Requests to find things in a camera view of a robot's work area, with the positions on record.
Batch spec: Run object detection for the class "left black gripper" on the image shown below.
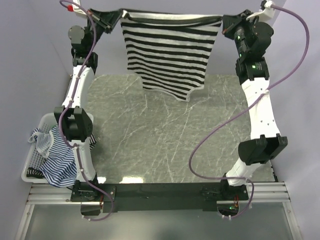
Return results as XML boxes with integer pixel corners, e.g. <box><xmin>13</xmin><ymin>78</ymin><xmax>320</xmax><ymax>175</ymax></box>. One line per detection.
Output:
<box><xmin>85</xmin><ymin>7</ymin><xmax>123</xmax><ymax>52</ymax></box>

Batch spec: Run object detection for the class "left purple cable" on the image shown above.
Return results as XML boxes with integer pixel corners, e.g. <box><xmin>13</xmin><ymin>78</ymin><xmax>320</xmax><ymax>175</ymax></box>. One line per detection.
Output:
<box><xmin>58</xmin><ymin>0</ymin><xmax>118</xmax><ymax>223</ymax></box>

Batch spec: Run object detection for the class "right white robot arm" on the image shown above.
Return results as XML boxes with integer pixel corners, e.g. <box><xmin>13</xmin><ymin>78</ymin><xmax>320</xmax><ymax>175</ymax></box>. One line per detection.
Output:
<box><xmin>219</xmin><ymin>10</ymin><xmax>288</xmax><ymax>200</ymax></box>

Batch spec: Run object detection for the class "blue white striped tank top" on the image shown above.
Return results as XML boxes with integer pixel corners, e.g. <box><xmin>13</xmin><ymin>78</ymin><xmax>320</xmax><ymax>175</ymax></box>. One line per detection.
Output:
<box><xmin>26</xmin><ymin>125</ymin><xmax>77</xmax><ymax>188</ymax></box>

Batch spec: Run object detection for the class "purple cable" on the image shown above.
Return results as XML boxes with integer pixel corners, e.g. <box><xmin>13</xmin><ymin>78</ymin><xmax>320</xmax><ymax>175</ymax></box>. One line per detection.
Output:
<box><xmin>58</xmin><ymin>0</ymin><xmax>118</xmax><ymax>223</ymax></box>
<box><xmin>188</xmin><ymin>4</ymin><xmax>311</xmax><ymax>220</ymax></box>

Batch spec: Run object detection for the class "aluminium rail frame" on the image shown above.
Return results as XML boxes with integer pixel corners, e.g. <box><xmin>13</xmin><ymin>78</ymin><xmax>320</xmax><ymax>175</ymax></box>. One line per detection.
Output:
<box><xmin>15</xmin><ymin>182</ymin><xmax>303</xmax><ymax>240</ymax></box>

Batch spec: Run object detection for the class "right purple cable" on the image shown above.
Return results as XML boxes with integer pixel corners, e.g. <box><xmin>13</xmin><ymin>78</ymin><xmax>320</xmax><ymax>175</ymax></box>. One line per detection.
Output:
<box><xmin>188</xmin><ymin>4</ymin><xmax>311</xmax><ymax>220</ymax></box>

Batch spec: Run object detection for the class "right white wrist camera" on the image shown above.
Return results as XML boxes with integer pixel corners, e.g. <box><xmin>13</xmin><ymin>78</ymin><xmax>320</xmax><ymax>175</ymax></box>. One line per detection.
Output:
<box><xmin>246</xmin><ymin>0</ymin><xmax>276</xmax><ymax>22</ymax></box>

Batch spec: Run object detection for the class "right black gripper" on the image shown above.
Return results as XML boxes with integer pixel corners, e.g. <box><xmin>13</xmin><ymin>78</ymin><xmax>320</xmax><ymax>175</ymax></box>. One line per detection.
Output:
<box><xmin>221</xmin><ymin>9</ymin><xmax>259</xmax><ymax>58</ymax></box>

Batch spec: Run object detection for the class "dark thin striped garment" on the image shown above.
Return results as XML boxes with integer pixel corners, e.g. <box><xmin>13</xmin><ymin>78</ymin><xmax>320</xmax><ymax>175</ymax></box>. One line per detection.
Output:
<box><xmin>89</xmin><ymin>133</ymin><xmax>97</xmax><ymax>150</ymax></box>

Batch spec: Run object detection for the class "white plastic laundry basket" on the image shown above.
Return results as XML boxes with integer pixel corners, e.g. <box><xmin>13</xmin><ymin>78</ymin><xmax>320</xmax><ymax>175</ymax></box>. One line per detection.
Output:
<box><xmin>21</xmin><ymin>113</ymin><xmax>58</xmax><ymax>184</ymax></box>

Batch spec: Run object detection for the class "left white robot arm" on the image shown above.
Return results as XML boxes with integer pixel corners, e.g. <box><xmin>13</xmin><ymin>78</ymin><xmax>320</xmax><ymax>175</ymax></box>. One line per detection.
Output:
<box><xmin>54</xmin><ymin>4</ymin><xmax>123</xmax><ymax>182</ymax></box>

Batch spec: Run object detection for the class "black white striped tank top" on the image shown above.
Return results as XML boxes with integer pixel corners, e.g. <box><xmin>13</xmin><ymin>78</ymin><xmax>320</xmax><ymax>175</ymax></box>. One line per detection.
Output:
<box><xmin>120</xmin><ymin>9</ymin><xmax>222</xmax><ymax>102</ymax></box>

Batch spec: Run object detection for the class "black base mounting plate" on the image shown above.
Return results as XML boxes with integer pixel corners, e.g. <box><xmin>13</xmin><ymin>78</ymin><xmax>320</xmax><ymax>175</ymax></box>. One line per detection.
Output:
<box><xmin>70</xmin><ymin>182</ymin><xmax>249</xmax><ymax>215</ymax></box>

